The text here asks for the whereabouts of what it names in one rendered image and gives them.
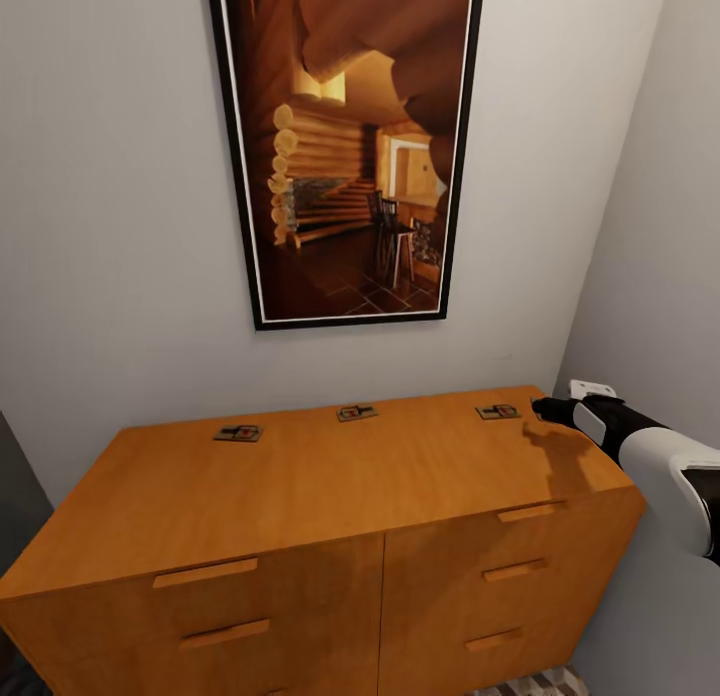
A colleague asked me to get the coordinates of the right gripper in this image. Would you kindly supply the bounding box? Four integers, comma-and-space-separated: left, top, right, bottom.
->
532, 396, 579, 430

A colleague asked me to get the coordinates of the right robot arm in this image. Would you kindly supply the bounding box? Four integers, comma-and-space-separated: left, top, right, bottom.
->
532, 380, 720, 566

